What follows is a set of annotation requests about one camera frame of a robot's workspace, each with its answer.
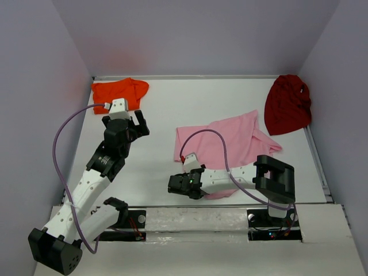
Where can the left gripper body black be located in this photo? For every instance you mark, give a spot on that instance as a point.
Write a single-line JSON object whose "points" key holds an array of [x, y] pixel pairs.
{"points": [[134, 131]]}

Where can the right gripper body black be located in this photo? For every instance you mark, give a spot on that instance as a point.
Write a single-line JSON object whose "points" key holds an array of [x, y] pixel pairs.
{"points": [[186, 173]]}

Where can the pink t shirt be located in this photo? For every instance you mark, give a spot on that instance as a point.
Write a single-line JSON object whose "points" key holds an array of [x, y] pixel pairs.
{"points": [[241, 135]]}

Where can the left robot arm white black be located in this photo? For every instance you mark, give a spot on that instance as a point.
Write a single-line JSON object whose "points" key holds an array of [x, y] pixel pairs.
{"points": [[59, 244]]}

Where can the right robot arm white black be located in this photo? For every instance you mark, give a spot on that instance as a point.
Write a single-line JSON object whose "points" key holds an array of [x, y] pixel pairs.
{"points": [[272, 178]]}

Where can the orange t shirt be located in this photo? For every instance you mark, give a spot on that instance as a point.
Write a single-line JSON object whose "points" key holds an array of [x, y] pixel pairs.
{"points": [[130, 89]]}

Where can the dark red t shirt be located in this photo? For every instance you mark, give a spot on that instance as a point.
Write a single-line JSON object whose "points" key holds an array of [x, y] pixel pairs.
{"points": [[288, 105]]}

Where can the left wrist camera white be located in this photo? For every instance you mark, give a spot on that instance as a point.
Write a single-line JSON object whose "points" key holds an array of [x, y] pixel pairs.
{"points": [[118, 109]]}

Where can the front table rail metal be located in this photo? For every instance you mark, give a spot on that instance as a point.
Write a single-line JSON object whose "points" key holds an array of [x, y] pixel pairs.
{"points": [[200, 206]]}

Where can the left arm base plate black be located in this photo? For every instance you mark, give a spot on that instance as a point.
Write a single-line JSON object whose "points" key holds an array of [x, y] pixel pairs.
{"points": [[129, 229]]}

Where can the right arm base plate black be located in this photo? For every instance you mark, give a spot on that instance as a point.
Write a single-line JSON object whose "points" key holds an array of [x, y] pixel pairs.
{"points": [[262, 227]]}

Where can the back table rail white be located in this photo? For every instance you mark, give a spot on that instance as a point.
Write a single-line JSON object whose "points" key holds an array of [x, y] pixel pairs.
{"points": [[179, 77]]}

